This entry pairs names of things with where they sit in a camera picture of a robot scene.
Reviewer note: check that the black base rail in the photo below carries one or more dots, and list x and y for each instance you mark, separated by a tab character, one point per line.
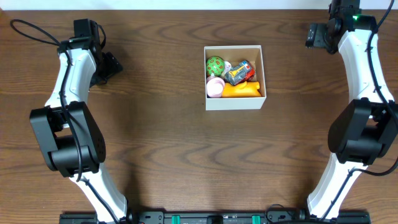
277	215

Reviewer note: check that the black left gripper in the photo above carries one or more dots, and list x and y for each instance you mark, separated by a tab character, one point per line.
109	66

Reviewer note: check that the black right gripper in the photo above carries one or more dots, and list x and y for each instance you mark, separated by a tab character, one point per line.
316	37

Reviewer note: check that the orange duck toy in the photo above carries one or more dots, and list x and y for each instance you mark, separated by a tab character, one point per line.
241	90

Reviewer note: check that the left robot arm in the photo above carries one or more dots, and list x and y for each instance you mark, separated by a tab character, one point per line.
68	136

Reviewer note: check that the green polyhedral die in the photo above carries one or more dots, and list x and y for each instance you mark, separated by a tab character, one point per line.
215	66

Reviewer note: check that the pink planet figure toy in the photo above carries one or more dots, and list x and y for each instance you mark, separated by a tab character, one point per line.
214	86

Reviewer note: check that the grey toy car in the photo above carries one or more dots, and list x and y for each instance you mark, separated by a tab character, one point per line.
243	72

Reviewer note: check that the white cardboard box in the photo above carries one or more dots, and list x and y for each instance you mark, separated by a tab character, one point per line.
235	54

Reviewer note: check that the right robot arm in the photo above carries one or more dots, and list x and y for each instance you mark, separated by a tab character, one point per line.
366	128

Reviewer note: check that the white pellet drum toy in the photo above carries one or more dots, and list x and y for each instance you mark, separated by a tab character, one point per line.
227	68

